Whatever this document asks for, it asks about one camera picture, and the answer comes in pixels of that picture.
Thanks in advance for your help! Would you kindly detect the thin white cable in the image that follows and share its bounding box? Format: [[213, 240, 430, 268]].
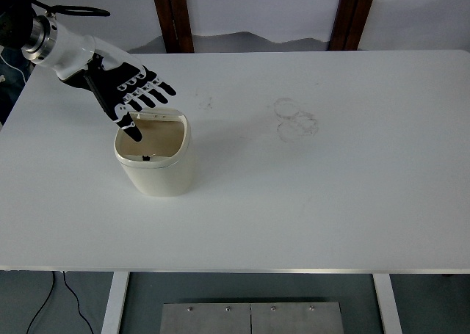
[[0, 50, 24, 73]]

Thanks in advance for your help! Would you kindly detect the brown wooden screen frame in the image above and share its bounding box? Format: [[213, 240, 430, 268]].
[[327, 0, 380, 52], [149, 0, 195, 54]]

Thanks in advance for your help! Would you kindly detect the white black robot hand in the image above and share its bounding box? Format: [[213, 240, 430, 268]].
[[35, 20, 178, 143]]

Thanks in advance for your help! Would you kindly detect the mountain painting screen panel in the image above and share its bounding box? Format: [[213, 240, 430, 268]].
[[186, 0, 345, 54], [27, 0, 167, 55], [361, 0, 470, 53]]

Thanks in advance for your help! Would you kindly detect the white table leg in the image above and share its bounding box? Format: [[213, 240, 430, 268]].
[[372, 274, 404, 334], [101, 272, 131, 334]]

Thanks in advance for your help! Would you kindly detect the cream plastic lidded trash bin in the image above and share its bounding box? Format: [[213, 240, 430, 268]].
[[113, 107, 197, 198]]

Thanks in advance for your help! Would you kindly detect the thin black cable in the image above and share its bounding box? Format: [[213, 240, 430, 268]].
[[25, 271, 58, 334], [62, 271, 95, 334]]

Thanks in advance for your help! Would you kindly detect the grey metal plate with screws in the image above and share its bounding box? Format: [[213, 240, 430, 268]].
[[250, 301, 344, 334], [159, 303, 252, 334]]

